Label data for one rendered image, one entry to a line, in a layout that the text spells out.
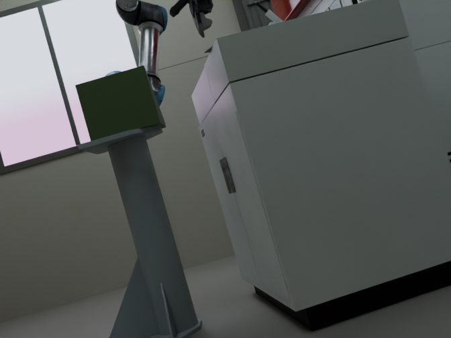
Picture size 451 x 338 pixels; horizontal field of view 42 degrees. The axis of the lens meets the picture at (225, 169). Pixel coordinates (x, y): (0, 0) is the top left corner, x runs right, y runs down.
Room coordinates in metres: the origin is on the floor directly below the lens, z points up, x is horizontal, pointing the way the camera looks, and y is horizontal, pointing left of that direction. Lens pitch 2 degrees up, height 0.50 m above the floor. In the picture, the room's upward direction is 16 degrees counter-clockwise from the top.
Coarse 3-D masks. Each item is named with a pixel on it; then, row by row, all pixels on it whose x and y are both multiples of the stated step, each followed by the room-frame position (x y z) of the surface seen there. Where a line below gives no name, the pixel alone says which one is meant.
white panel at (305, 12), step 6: (312, 0) 2.65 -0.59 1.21; (318, 0) 2.59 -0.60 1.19; (324, 0) 2.52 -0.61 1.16; (330, 0) 2.46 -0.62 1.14; (342, 0) 2.35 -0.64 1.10; (348, 0) 2.30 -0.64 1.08; (354, 0) 2.28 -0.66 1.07; (306, 6) 2.74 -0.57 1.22; (312, 6) 2.67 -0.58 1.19; (318, 6) 2.61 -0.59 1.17; (324, 6) 2.54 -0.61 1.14; (342, 6) 2.37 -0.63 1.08; (306, 12) 2.77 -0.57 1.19; (312, 12) 2.69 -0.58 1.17; (318, 12) 2.63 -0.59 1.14
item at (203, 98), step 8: (200, 80) 2.36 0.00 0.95; (208, 80) 2.19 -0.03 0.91; (200, 88) 2.41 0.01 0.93; (208, 88) 2.23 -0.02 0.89; (192, 96) 2.70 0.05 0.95; (200, 96) 2.47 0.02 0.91; (208, 96) 2.28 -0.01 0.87; (200, 104) 2.53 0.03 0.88; (208, 104) 2.33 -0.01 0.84; (200, 112) 2.60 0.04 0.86; (200, 120) 2.67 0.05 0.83
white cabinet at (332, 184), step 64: (320, 64) 1.89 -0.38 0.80; (384, 64) 1.92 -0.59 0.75; (256, 128) 1.85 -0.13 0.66; (320, 128) 1.88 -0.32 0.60; (384, 128) 1.91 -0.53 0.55; (256, 192) 1.89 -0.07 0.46; (320, 192) 1.87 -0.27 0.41; (384, 192) 1.90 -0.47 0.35; (448, 192) 1.93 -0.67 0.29; (256, 256) 2.22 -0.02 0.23; (320, 256) 1.86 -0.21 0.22; (384, 256) 1.89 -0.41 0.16; (448, 256) 1.92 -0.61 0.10; (320, 320) 1.88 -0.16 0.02
